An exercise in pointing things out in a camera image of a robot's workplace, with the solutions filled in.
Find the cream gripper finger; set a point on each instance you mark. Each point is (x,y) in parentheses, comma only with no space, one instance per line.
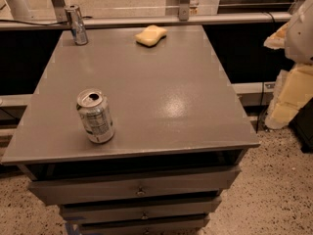
(293,90)
(277,39)

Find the silver 7up soda can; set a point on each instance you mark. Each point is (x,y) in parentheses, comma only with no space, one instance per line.
(94,111)

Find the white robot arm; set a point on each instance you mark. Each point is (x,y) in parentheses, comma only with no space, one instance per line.
(299,35)

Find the yellow sponge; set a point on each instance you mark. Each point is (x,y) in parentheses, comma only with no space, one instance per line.
(151,35)

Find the tall slim silver can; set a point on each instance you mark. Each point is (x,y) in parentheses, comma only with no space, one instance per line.
(76,24)

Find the top grey drawer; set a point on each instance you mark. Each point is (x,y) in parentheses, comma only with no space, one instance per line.
(136,185)

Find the grey drawer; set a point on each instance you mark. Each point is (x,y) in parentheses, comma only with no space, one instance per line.
(145,227)
(136,185)
(139,209)

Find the middle grey drawer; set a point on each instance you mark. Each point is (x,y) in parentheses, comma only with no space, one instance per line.
(139,209)

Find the grey drawer cabinet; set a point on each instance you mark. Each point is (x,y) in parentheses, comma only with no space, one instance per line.
(172,107)

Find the bottom grey drawer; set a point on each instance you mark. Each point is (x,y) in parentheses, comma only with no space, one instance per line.
(145,227)

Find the white pipe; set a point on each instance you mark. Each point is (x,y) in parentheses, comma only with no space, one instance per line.
(19,10)

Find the metal bracket post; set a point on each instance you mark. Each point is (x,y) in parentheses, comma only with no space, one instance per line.
(184,10)

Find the horizontal metal rail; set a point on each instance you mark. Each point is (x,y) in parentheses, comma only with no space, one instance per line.
(239,18)

